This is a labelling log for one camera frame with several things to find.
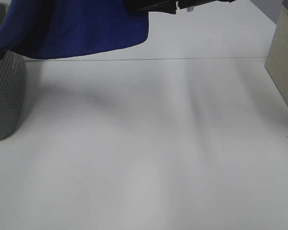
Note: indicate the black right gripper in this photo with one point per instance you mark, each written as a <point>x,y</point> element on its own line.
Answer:
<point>165,6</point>

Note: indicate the blue towel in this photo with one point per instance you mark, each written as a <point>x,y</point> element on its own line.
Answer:
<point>50,29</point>

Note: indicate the grey perforated laundry basket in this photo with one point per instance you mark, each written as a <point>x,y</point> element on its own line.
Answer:
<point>12,91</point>

